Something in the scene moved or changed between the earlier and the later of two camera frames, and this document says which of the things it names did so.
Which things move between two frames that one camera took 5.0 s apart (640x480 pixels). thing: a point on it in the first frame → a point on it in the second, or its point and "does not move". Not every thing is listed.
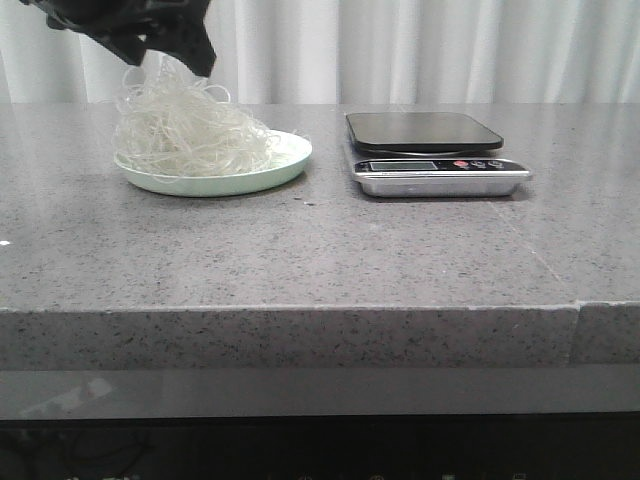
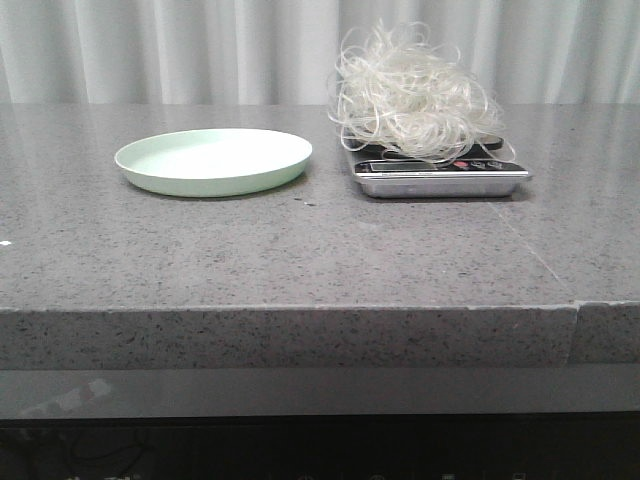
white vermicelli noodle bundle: x=175 y=126 → x=405 y=90
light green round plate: x=295 y=150 does not move
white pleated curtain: x=358 y=52 does not move
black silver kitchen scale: x=430 y=154 does not move
